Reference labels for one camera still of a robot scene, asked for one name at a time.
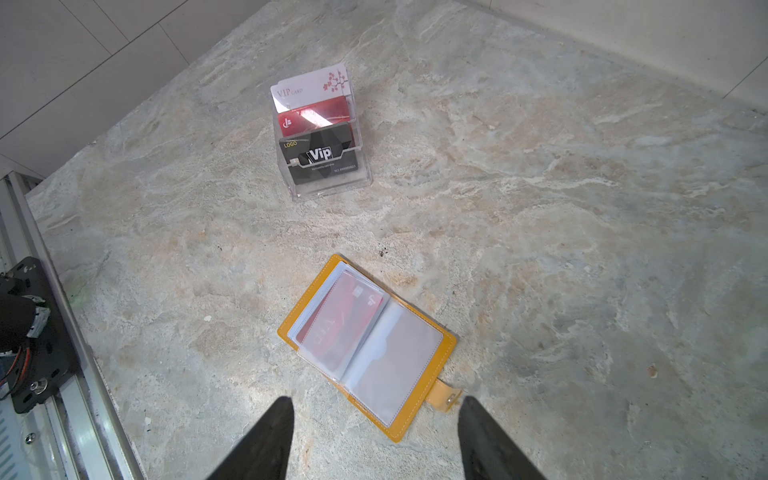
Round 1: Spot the clear plastic card box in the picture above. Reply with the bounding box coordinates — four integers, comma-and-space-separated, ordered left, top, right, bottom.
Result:
270, 62, 373, 202

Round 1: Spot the pink VIP card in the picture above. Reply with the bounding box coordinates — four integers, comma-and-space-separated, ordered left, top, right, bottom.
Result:
270, 63, 351, 113

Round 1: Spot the red white card in box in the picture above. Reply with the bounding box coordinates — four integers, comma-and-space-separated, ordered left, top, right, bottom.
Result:
278, 96, 350, 137

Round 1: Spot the red VIP card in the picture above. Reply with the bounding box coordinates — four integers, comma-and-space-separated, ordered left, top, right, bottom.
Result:
296, 267, 389, 378

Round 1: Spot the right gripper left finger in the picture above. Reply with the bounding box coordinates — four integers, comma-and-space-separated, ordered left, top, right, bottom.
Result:
208, 396, 295, 480

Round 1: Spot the black VIP card in box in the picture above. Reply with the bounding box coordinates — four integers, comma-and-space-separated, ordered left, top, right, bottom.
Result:
278, 122, 358, 185

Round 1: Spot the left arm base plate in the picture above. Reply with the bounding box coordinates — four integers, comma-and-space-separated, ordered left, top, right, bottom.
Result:
1, 256, 79, 414

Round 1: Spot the aluminium mounting rail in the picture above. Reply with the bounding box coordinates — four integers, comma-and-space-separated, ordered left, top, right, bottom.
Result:
1, 171, 144, 479

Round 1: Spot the yellow leather card holder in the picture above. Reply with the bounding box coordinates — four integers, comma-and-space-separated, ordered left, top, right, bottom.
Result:
278, 254, 462, 442

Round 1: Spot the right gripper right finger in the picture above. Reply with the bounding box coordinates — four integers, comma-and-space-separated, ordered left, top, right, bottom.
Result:
458, 396, 545, 480

